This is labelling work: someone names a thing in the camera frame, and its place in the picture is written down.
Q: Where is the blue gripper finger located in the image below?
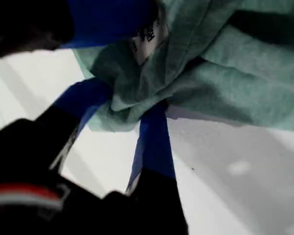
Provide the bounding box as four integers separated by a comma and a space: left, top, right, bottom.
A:
38, 78, 113, 168
126, 101, 190, 235
0, 0, 163, 59

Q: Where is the pale green T-shirt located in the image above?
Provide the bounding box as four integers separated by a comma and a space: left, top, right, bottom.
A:
73, 0, 294, 134

